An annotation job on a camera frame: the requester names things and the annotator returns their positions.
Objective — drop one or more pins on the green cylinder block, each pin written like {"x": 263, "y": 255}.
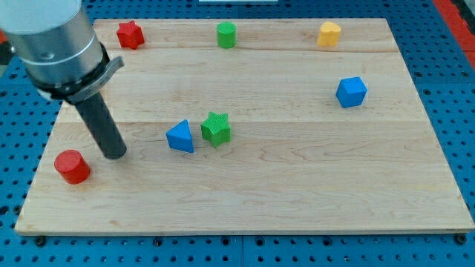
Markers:
{"x": 226, "y": 35}

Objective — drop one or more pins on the red cylinder block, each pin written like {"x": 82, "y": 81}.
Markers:
{"x": 72, "y": 167}

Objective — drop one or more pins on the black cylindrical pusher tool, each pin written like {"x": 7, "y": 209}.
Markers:
{"x": 96, "y": 116}

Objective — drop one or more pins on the red star block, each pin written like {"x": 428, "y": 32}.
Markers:
{"x": 130, "y": 35}

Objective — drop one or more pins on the wooden board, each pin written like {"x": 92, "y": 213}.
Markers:
{"x": 298, "y": 163}

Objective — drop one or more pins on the blue cube block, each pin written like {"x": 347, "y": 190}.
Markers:
{"x": 351, "y": 92}

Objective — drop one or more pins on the yellow heart block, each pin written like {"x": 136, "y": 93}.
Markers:
{"x": 329, "y": 34}

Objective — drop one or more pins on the green star block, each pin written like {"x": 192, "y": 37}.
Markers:
{"x": 216, "y": 129}

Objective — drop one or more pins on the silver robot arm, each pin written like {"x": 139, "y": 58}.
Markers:
{"x": 59, "y": 47}

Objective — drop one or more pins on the blue triangle block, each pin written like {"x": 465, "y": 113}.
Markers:
{"x": 179, "y": 137}

